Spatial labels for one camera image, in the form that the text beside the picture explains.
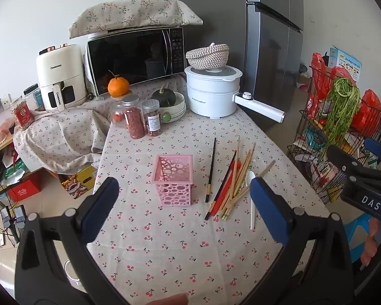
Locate person's right hand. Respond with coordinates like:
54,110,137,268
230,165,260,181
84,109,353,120
360,219,381,266

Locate floral cloth cover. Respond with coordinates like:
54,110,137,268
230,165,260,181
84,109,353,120
68,0,204,39

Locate orange cartoon cardboard box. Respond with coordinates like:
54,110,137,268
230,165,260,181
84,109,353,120
59,164,97,199

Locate green plastic bag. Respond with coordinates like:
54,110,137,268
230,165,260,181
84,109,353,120
2,160,27,180

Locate draped beige patterned cloth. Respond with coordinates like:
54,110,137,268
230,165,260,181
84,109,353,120
13,97,115,175

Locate dark green squash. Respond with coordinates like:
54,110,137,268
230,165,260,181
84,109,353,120
150,86,177,108

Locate white bowl with green handle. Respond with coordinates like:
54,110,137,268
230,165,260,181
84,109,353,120
157,91,187,124

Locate orange fruit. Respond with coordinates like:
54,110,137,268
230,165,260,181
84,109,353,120
108,70,130,96

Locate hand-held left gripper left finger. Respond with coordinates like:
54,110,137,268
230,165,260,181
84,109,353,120
14,176,131,305

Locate pink cloth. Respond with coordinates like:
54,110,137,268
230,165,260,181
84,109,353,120
0,117,18,150

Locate grey floor device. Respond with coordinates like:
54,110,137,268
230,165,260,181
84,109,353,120
0,205,27,232

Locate cherry print tablecloth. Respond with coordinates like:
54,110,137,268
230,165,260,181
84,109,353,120
87,73,334,305

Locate blue plastic stool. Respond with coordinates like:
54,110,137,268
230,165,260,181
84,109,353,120
344,211,377,264

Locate jar of red berries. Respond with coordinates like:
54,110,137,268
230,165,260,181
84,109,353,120
122,95,146,139

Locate glass jar with wooden lid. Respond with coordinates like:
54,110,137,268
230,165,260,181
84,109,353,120
109,90,140,129

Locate jar of brown dried fruit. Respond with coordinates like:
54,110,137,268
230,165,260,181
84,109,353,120
142,99,161,137

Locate white cable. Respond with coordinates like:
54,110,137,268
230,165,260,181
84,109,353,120
63,259,81,285

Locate green leafy vegetables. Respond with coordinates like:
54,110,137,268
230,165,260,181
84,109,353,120
324,77,362,147

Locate bunch of wooden chopsticks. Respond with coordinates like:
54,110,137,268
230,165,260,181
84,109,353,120
220,135,276,221

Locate clear container with black lid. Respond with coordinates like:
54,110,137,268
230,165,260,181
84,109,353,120
23,83,45,112

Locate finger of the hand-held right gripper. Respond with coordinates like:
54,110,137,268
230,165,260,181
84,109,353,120
326,144,381,185
364,137,381,174

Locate pink perforated utensil holder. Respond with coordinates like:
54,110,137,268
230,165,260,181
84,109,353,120
152,154,194,206

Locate plastic-wrapped wooden chopstick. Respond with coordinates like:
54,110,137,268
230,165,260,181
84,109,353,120
221,178,246,221

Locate black wire rack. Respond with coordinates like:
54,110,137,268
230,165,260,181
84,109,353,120
287,65,381,204

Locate white electric cooking pot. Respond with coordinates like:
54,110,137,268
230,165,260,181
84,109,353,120
184,64,286,123

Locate red chopstick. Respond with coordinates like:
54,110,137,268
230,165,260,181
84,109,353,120
213,161,242,217
210,162,239,216

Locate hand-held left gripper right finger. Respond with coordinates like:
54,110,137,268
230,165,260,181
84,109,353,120
241,176,354,305

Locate red plastic bag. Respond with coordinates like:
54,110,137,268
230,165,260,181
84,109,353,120
306,52,331,118
351,89,381,131

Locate black microwave oven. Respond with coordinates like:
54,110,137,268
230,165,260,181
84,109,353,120
86,27,186,97

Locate person's left hand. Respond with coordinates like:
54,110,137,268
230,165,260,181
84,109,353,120
144,293,190,305

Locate grey refrigerator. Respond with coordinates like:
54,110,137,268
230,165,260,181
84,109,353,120
177,0,305,134

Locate woven rope basket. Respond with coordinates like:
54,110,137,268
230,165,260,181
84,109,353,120
186,42,230,70

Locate red cardboard box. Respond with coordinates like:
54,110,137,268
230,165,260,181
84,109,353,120
7,178,42,202

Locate black chopstick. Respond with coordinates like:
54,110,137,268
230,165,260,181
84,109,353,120
204,151,237,221
205,138,217,203

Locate blue cardboard box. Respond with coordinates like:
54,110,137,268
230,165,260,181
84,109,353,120
328,45,362,83

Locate cream air fryer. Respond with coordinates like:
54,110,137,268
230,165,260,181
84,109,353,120
36,44,88,112

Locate white plastic spoon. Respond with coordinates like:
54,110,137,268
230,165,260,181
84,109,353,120
246,171,257,231

